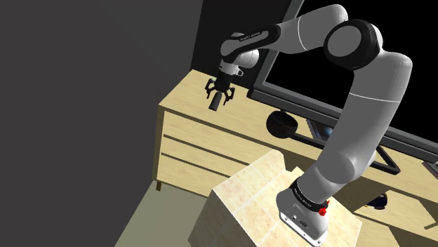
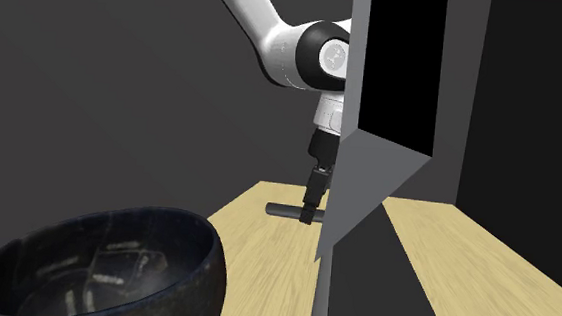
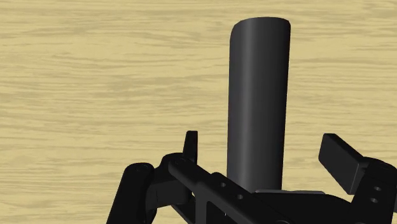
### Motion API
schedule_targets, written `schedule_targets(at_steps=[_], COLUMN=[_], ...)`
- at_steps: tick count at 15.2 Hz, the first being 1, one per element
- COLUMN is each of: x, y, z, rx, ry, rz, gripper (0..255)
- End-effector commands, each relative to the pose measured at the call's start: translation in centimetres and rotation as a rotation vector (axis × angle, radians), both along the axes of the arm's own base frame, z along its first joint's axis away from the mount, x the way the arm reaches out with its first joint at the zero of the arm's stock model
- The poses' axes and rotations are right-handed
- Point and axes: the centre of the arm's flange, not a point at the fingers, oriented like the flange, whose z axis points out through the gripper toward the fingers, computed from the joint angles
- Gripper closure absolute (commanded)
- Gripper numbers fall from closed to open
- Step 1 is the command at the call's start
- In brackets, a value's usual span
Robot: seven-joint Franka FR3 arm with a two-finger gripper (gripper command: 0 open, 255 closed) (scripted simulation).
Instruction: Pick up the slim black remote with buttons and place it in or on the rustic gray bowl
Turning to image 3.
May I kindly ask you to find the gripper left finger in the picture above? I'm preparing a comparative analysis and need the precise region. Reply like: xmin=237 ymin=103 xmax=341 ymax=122
xmin=106 ymin=130 xmax=292 ymax=224

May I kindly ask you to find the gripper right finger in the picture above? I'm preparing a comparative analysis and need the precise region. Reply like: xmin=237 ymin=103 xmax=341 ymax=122
xmin=318 ymin=133 xmax=397 ymax=224

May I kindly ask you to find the black cylinder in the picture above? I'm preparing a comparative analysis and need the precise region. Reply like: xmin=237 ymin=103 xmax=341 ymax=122
xmin=226 ymin=17 xmax=291 ymax=193

